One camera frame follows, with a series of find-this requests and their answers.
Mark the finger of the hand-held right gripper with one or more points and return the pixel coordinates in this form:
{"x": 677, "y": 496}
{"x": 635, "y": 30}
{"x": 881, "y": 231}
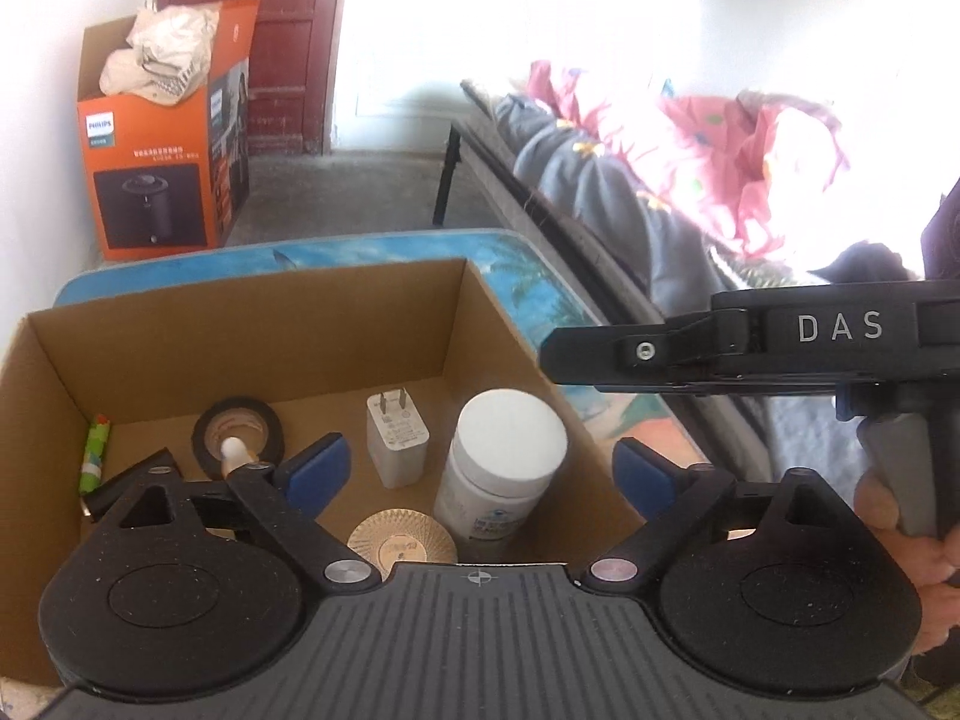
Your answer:
{"x": 585, "y": 360}

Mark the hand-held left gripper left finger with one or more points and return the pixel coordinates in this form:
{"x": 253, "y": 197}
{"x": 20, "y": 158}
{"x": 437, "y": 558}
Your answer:
{"x": 319, "y": 476}

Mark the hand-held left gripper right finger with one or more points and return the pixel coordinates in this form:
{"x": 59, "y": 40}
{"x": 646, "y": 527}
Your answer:
{"x": 645, "y": 478}

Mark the black tape roll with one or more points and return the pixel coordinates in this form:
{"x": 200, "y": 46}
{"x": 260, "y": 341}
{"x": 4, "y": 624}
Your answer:
{"x": 266, "y": 427}

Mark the white charger plug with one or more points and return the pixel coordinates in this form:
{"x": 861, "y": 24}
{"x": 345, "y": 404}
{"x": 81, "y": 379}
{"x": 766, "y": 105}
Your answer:
{"x": 397, "y": 442}

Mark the small white bottle tip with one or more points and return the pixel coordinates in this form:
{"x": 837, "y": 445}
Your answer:
{"x": 234, "y": 454}

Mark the round beige ribbed disc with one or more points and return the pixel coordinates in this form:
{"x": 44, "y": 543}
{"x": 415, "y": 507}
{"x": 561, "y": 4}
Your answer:
{"x": 397, "y": 536}

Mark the white pill bottle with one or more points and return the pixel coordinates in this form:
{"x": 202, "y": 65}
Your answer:
{"x": 502, "y": 450}

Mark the brown cardboard box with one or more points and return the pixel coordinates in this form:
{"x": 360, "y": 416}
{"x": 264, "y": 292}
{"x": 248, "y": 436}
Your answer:
{"x": 262, "y": 337}

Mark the green lip balm tube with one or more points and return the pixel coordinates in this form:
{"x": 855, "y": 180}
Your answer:
{"x": 94, "y": 454}

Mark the person's right hand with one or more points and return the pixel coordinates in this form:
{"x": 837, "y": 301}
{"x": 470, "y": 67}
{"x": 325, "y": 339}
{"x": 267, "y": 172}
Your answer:
{"x": 937, "y": 592}

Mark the black cloth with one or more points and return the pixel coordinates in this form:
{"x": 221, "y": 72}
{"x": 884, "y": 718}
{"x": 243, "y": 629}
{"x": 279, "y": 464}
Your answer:
{"x": 862, "y": 262}

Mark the orange appliance box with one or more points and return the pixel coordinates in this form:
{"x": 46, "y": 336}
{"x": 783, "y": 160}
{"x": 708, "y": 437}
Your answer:
{"x": 150, "y": 172}

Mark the red wooden door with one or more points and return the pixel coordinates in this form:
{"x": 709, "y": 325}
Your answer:
{"x": 285, "y": 45}

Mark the crumpled white cloth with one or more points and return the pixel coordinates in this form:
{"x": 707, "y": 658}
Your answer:
{"x": 161, "y": 52}

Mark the dark metal bed frame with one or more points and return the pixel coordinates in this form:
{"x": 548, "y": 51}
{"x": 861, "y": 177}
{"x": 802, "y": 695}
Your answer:
{"x": 465, "y": 135}

